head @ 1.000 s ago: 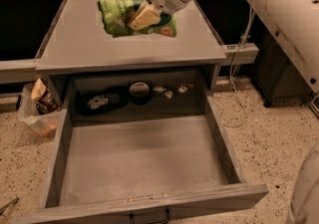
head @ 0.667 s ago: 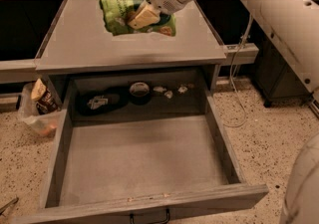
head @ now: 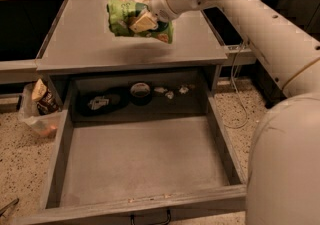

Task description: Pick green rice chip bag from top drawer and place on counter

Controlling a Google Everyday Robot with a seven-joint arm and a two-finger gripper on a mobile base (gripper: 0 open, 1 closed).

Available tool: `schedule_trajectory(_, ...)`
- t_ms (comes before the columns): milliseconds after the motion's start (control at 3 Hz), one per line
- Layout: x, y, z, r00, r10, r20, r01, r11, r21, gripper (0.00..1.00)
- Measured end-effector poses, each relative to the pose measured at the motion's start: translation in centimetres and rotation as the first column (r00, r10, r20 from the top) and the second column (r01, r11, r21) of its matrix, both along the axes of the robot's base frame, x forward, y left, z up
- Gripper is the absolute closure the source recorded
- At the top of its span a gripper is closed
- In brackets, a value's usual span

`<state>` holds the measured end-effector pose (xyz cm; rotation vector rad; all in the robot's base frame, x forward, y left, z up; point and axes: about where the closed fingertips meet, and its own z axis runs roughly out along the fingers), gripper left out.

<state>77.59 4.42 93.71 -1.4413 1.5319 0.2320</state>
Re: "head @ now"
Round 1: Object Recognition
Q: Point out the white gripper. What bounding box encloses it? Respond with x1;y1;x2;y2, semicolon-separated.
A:
129;0;175;33

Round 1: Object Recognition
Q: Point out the green rice chip bag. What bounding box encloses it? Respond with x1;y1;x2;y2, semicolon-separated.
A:
106;0;173;44

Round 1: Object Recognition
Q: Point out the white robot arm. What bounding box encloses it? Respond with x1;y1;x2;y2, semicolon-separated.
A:
146;0;320;225

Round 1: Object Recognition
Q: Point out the grey counter cabinet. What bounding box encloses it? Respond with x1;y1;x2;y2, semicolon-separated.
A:
0;0;261;85

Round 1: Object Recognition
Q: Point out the grey open drawer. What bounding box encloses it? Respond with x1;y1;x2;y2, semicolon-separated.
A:
12;68;246;225

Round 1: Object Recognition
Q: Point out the brown snack bag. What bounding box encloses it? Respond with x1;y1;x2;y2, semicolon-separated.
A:
31;79;59;115

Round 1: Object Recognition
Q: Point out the crumpled white wrapper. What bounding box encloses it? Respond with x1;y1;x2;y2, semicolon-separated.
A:
154;87;168;94
179;85;189;94
165;91;174;100

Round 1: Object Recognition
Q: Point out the black round can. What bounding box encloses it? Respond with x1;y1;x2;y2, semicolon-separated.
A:
130;82;152;106

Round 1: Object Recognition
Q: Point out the black flat pouch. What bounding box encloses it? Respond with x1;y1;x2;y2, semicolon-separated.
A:
75;87;130;117

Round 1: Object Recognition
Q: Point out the clear plastic bin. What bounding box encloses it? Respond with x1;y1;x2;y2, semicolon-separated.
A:
18;83;60;137

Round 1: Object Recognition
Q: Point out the dark grey cabinet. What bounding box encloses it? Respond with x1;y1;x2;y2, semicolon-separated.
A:
251;0;320;109

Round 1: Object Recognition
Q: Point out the white cable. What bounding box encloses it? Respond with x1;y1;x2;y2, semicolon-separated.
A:
222;43;250;129

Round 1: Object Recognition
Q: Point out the black drawer handle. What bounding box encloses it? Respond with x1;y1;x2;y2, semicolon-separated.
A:
130;210;171;225

